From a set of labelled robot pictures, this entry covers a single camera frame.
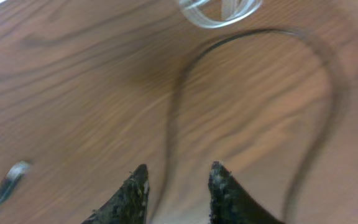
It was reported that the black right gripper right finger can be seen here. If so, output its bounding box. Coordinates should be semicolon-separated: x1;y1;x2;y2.
208;161;283;224

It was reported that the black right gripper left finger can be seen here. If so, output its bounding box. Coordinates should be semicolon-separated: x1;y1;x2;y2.
81;164;150;224

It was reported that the thin black cable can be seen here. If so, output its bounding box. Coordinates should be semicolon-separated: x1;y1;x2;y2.
0;28;351;224

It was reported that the white usb cable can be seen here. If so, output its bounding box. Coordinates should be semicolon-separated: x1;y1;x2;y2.
178;0;264;30

